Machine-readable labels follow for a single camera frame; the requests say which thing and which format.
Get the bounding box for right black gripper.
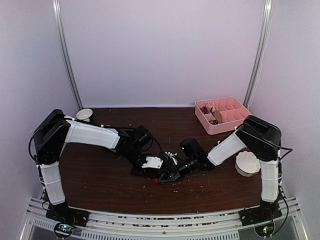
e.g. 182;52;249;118
160;157;199;184

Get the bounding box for argyle black red orange sock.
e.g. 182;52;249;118
151;178;160;184

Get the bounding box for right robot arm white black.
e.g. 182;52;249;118
155;115;284;226

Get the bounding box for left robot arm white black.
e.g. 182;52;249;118
29;109;165;227

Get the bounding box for rolled socks in box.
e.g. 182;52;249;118
200;101;223;125

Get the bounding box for white scalloped bowl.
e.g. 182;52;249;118
235;150;261;177

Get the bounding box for pink divided organizer box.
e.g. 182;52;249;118
195;96;251;135

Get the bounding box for dark bowl white inside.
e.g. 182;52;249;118
75;108;94;123

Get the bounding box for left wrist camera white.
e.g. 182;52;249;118
141;156;163;169

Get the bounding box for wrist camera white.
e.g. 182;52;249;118
141;156;163;169
164;151;178;164

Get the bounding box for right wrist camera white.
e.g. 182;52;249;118
164;151;178;164

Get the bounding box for right aluminium frame post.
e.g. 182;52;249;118
243;0;273;109

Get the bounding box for aluminium frame post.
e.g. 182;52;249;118
243;0;273;109
52;0;84;110

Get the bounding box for left aluminium frame post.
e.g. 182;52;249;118
52;0;84;110

